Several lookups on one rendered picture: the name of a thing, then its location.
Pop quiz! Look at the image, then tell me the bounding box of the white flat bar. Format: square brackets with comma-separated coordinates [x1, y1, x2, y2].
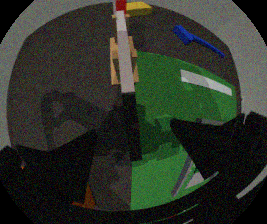
[180, 69, 231, 96]

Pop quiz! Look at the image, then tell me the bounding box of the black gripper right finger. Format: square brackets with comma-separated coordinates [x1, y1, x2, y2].
[170, 112, 245, 180]

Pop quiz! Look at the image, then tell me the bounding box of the green putting mat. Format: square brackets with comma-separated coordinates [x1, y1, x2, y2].
[130, 51, 237, 210]

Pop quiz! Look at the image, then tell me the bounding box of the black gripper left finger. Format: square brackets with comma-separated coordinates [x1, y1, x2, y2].
[16, 129, 98, 204]

